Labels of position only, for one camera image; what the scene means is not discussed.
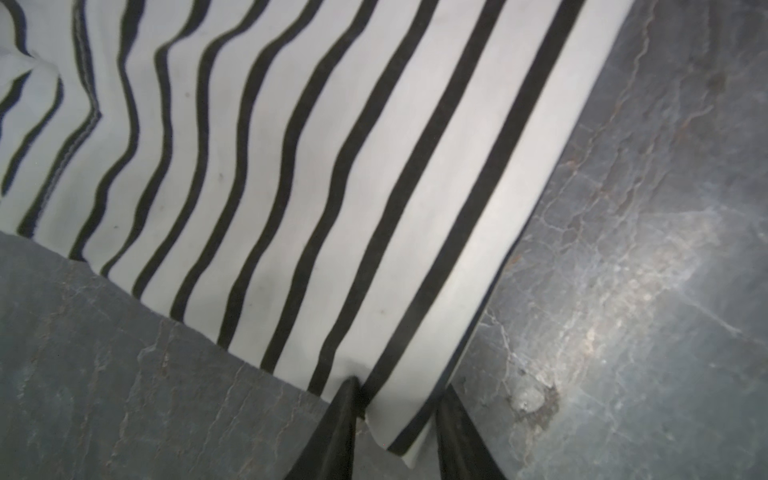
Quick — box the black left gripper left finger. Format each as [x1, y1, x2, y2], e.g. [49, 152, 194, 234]
[285, 377, 360, 480]

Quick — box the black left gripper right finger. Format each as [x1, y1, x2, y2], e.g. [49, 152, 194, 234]
[435, 387, 505, 480]

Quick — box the black white striped tank top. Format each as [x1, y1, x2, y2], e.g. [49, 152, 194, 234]
[1, 1, 631, 464]

